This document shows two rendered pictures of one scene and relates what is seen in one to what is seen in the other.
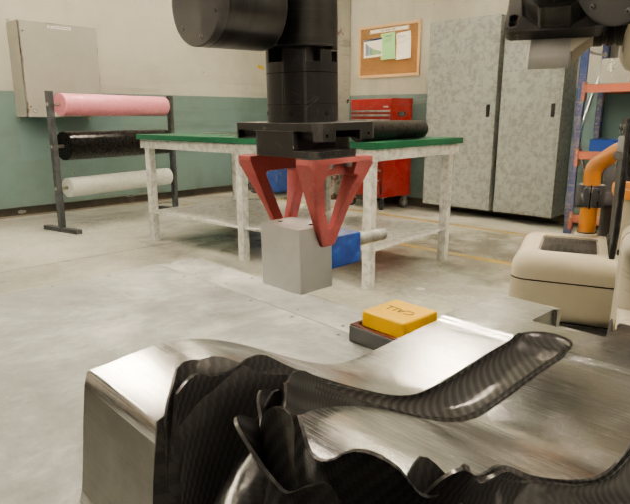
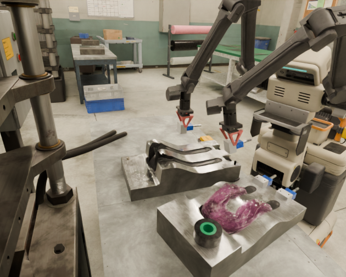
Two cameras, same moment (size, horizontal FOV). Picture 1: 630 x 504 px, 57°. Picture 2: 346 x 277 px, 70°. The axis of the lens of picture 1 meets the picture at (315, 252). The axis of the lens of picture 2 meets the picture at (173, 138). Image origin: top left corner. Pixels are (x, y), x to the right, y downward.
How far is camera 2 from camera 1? 0.91 m
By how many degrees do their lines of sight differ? 26
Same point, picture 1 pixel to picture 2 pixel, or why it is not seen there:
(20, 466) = (141, 148)
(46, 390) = (146, 138)
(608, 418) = (201, 158)
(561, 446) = (191, 159)
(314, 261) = (183, 129)
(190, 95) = not seen: hidden behind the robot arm
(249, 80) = not seen: hidden behind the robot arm
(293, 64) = (182, 101)
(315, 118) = (184, 109)
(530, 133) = not seen: outside the picture
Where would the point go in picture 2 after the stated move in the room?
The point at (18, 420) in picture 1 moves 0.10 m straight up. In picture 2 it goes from (141, 142) to (141, 127)
